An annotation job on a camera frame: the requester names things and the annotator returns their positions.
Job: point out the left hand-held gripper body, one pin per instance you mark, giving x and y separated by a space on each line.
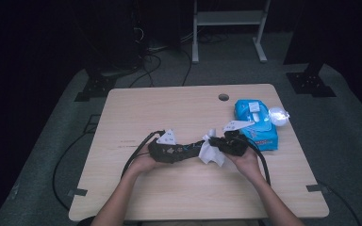
158 152

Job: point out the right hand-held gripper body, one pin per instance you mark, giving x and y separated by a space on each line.
234 147

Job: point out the white wet wipe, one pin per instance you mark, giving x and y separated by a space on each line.
212 153

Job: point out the blue wet wipes pack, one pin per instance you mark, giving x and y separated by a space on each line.
259 125

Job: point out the person's left hand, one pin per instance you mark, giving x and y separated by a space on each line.
143 164

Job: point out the person's right hand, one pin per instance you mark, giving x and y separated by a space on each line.
246 164

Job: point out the round translucent plastic lid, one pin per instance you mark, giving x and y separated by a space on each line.
279 116

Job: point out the black stand base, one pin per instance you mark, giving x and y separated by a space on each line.
311 83
95 88

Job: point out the grey tape strip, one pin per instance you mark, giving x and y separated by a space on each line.
317 188
77 192

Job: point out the white metal stand frame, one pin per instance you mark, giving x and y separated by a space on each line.
229 18

